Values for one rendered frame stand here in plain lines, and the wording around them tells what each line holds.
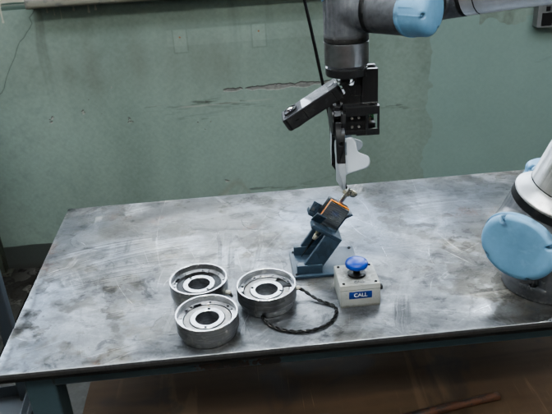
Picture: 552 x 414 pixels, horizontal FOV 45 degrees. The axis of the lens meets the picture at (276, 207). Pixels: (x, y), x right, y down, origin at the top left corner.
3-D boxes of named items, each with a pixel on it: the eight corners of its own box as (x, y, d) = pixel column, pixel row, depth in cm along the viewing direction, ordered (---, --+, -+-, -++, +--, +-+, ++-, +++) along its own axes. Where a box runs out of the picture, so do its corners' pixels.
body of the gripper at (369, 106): (379, 139, 113) (380, 69, 108) (329, 142, 113) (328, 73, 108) (372, 124, 120) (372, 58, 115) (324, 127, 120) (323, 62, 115)
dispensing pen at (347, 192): (291, 248, 128) (339, 180, 122) (309, 257, 129) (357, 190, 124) (292, 254, 126) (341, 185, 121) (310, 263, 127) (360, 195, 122)
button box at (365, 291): (340, 309, 115) (340, 285, 113) (333, 287, 121) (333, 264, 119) (386, 304, 115) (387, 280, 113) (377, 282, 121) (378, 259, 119)
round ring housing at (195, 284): (162, 309, 118) (158, 290, 116) (186, 278, 127) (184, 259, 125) (216, 317, 114) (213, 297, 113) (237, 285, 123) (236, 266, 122)
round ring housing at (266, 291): (245, 325, 112) (243, 305, 110) (232, 292, 121) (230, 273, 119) (304, 313, 114) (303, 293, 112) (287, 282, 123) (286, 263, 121)
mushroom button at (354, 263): (347, 291, 115) (347, 266, 113) (343, 278, 119) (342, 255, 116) (370, 288, 115) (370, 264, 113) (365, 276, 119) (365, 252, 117)
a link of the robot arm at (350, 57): (325, 47, 106) (320, 36, 113) (326, 75, 108) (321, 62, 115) (372, 43, 106) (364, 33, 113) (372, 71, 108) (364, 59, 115)
